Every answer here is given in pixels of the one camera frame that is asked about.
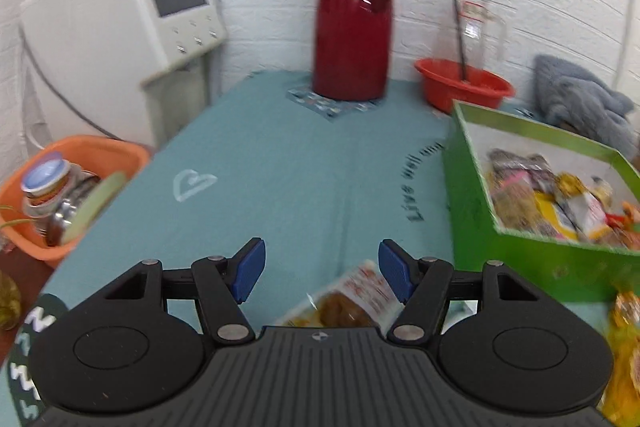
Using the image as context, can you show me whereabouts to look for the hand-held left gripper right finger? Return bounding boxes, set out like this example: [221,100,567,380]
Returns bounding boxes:
[378,239,540,343]

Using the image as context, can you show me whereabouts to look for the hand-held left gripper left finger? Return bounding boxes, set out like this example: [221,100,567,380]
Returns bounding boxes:
[102,237,266,343]

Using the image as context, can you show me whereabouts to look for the brown braised snack packet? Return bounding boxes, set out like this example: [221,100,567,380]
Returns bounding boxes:
[276,259,407,329]

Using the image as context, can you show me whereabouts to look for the green cardboard box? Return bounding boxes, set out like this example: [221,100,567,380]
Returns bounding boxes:
[442,100,640,304]

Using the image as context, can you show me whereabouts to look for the pile of snack packets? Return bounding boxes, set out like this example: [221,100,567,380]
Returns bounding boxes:
[485,148,640,252]

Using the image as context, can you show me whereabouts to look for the clear cookie packet brown label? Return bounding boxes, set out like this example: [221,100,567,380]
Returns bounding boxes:
[597,291,640,427]

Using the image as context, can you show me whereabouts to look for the teal tablecloth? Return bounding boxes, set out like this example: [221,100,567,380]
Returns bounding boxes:
[0,69,640,427]

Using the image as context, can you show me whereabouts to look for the pale green plate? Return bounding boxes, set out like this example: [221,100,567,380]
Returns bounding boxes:
[62,171,129,244]

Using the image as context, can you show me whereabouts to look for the patterned coaster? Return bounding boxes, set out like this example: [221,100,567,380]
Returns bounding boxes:
[287,86,384,121]

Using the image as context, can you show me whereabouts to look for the red plastic basin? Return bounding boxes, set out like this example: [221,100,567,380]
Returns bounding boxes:
[413,58,516,114]

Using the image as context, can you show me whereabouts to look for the orange plastic basin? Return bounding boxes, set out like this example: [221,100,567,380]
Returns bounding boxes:
[0,135,151,271]

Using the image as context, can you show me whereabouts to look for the stacked metal bowls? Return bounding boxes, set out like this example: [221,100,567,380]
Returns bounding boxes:
[47,176,102,249]

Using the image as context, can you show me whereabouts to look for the cup with blue lid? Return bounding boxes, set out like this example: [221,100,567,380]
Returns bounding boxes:
[20,159,72,208]

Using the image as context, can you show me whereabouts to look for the red thermos jug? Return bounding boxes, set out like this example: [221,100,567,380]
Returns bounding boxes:
[312,0,399,102]

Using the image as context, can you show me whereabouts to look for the black zigzag oven mitt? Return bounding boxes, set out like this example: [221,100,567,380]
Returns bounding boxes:
[7,294,69,427]

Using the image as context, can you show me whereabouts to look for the black stirring stick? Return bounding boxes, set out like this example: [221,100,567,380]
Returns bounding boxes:
[447,0,471,84]

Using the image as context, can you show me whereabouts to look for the glass pitcher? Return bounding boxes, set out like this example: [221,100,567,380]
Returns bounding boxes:
[439,0,507,81]

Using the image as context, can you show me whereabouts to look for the grey fluffy blanket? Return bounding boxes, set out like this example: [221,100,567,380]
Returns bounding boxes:
[532,54,636,156]

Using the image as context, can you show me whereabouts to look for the white water dispenser with screen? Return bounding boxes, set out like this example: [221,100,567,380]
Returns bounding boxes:
[19,0,227,148]

